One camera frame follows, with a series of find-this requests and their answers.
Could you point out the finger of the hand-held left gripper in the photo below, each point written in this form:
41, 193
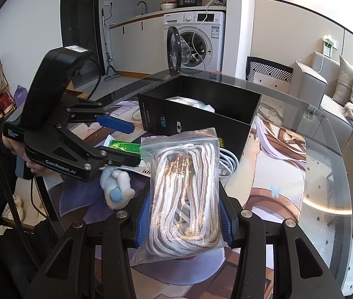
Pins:
117, 125
120, 157

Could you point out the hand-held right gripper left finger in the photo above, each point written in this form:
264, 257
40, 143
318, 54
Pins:
143, 221

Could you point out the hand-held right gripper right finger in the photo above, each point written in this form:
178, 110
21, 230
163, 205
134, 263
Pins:
226, 221

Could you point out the green packet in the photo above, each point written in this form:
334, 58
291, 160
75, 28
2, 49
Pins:
123, 145

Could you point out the black cardboard box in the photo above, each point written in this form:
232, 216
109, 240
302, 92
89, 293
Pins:
164, 115

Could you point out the clear bag of white ribbon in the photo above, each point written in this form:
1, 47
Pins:
188, 101

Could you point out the person's left hand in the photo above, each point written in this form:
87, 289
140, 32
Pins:
13, 144

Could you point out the white and blue plush toy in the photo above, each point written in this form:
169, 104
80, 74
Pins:
122, 182

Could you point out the purple plastic bag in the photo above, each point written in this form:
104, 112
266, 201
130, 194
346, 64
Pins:
21, 95

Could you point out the flat mop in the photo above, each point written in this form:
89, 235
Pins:
111, 71

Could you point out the printed table mat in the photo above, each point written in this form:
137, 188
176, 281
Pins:
273, 168

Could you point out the black door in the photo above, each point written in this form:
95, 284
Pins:
79, 15

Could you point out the white lower kitchen cabinet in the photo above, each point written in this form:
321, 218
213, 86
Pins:
142, 46

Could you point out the white sneaker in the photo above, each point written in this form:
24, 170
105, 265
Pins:
14, 207

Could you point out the kitchen faucet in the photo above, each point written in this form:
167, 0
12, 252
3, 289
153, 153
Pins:
142, 3

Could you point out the red and white bowl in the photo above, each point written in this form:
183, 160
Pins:
167, 6

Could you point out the white washing machine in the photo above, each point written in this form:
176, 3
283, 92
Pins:
207, 31

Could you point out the patterned chair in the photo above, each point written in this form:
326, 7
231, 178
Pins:
269, 71

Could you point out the grey sofa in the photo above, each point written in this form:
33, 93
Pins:
310, 81

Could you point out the wall power strip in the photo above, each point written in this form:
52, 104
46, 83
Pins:
329, 46

